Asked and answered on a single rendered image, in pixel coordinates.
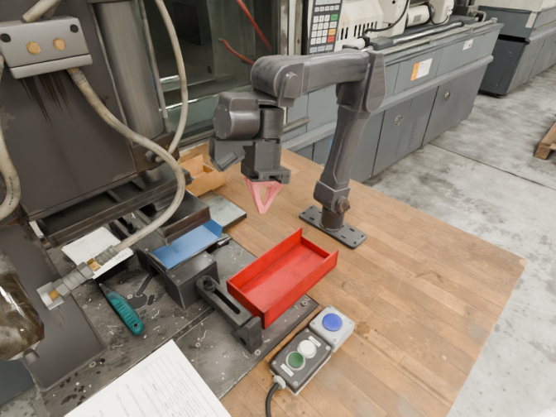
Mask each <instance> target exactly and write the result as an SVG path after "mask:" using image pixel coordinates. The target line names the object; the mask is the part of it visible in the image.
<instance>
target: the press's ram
mask: <svg viewBox="0 0 556 417"><path fill-rule="evenodd" d="M180 168H181V169H182V171H183V174H184V177H185V186H187V185H191V184H192V179H191V174H190V172H189V171H187V170H186V169H184V168H183V167H181V166H180ZM177 189H178V181H177V178H176V175H175V172H174V171H173V170H172V168H171V167H170V165H169V164H168V163H167V162H166V163H163V164H161V165H158V166H156V167H153V168H151V169H149V170H146V171H145V173H143V176H141V177H138V178H136V179H134V180H131V181H128V182H127V183H124V184H122V185H119V186H117V187H115V188H112V189H109V190H107V191H105V192H102V193H101V194H97V195H95V196H93V197H91V198H88V199H86V200H83V201H81V202H78V203H77V204H73V205H71V206H69V207H67V208H63V209H61V210H60V211H57V212H55V213H52V214H50V215H47V216H45V217H43V218H40V219H37V220H36V221H35V222H36V225H37V226H38V228H39V229H40V230H41V231H42V233H43V234H44V236H45V237H46V239H47V240H48V242H49V243H50V245H51V246H52V247H53V248H54V249H55V248H57V247H60V246H62V245H64V244H66V243H67V242H70V241H72V240H74V239H76V238H78V237H81V236H83V235H84V234H86V233H88V232H92V231H93V230H95V229H97V228H100V227H102V226H103V225H105V224H108V223H110V222H112V221H114V220H116V219H118V218H120V217H122V216H125V215H127V214H129V213H132V216H133V217H134V218H138V219H139V220H141V221H142V222H143V223H144V224H145V225H146V226H147V225H149V224H150V223H152V222H154V221H155V220H156V219H158V218H159V217H160V216H161V215H162V214H163V213H164V212H165V211H166V210H167V209H168V208H169V207H170V205H171V204H172V202H173V200H174V198H175V195H176V192H177ZM209 220H211V216H210V211H209V206H208V205H207V204H206V203H205V202H204V201H202V200H201V199H199V198H197V197H196V196H195V195H193V194H191V193H190V192H189V191H188V190H187V189H186V190H185V194H184V197H183V198H182V201H181V203H180V205H179V207H178V208H177V209H176V210H175V212H174V213H173V215H172V216H171V217H170V218H169V219H168V220H167V221H166V222H164V223H163V224H162V225H160V226H159V227H158V228H157V229H155V230H154V231H152V232H153V233H154V234H155V235H156V236H157V237H158V238H160V239H161V241H162V243H163V245H164V246H166V247H168V246H170V245H171V244H172V243H173V241H174V240H176V239H178V238H179V237H182V236H184V235H185V234H186V233H188V232H191V231H192V230H194V229H196V228H197V227H199V226H201V225H203V224H204V223H206V222H208V221H209Z"/></svg>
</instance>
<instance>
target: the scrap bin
mask: <svg viewBox="0 0 556 417"><path fill-rule="evenodd" d="M302 232H303V227H300V228H298V229H297V230H295V231H294V232H293V233H291V234H290V235H289V236H288V237H286V238H284V239H283V240H282V241H280V242H278V243H277V244H276V245H275V246H273V247H272V248H271V249H269V250H268V251H266V252H265V253H263V254H262V255H260V256H259V257H258V258H257V259H255V260H254V261H252V262H251V263H249V264H248V265H247V266H245V267H243V268H242V269H241V270H240V271H239V272H237V273H236V274H234V275H233V276H231V277H230V278H228V279H227V280H226V283H227V289H228V293H229V294H230V295H231V296H232V297H233V298H234V299H236V300H237V301H238V302H239V303H240V304H241V305H243V306H244V307H245V308H246V309H247V310H248V311H249V312H250V313H252V314H253V318H255V317H256V316H258V317H259V318H260V319H261V327H262V328H263V329H264V330H265V329H267V328H268V327H269V326H270V325H271V324H272V323H274V322H275V321H276V320H277V319H278V318H279V317H280V316H281V315H282V314H283V313H284V312H285V311H286V310H287V309H289V308H290V307H291V306H292V305H293V304H294V303H295V302H296V301H298V300H299V299H300V298H301V297H302V296H303V295H305V294H306V293H307V292H308V291H309V290H310V289H311V288H312V287H314V286H315V285H316V284H317V283H318V282H319V281H320V280H322V279H323V278H324V277H325V276H326V275H327V274H328V273H329V272H330V271H331V270H332V269H333V268H334V267H335V266H336V265H337V260H338V250H339V249H336V250H335V251H334V252H333V253H332V254H331V253H329V252H327V251H325V250H324V249H323V248H322V247H319V246H318V245H316V244H315V243H313V242H311V241H310V240H309V239H307V238H306V237H303V236H302Z"/></svg>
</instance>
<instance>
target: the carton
mask: <svg viewBox="0 0 556 417"><path fill-rule="evenodd" d="M179 165H180V166H181V167H183V168H184V169H186V170H187V171H189V172H190V174H191V176H192V177H193V178H194V180H192V184H191V185H187V186H185V189H187V190H188V191H189V192H190V193H191V194H193V195H195V196H196V197H197V196H199V195H201V194H203V193H205V192H207V191H209V190H216V189H218V188H220V187H222V186H224V185H225V178H224V172H222V171H221V172H220V173H219V172H218V171H217V170H215V169H214V168H212V167H210V166H209V165H207V164H205V163H204V160H203V155H202V154H201V155H198V156H195V157H193V158H191V159H188V160H187V161H183V162H181V163H179Z"/></svg>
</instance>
